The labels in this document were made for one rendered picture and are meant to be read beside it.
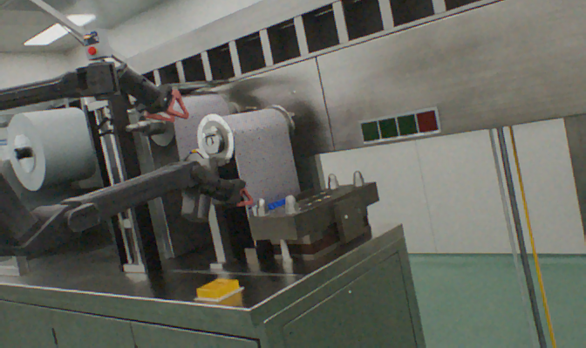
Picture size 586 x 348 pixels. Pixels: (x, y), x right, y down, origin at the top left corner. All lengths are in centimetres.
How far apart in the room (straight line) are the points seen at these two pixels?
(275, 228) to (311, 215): 10
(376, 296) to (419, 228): 282
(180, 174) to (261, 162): 34
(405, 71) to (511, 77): 28
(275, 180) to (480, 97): 61
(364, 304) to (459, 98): 59
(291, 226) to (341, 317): 26
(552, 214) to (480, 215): 48
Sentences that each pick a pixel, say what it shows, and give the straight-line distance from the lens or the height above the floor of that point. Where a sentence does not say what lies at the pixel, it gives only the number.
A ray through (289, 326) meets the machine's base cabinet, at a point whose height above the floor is 82.
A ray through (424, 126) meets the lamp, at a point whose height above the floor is 117.
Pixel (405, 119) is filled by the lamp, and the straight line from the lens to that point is 150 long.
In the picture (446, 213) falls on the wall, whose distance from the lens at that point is 416.
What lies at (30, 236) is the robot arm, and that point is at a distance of 99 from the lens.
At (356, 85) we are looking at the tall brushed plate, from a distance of 158.
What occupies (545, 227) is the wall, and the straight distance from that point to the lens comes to 395.
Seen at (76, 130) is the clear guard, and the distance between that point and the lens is 238.
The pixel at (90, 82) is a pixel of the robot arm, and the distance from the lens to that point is 129.
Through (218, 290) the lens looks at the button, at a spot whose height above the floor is 92.
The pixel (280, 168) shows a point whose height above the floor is 113.
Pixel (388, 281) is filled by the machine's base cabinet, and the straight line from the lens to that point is 156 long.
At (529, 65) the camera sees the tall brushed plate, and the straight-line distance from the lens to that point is 138.
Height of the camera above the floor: 125
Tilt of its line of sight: 3 degrees down
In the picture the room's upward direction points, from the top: 12 degrees counter-clockwise
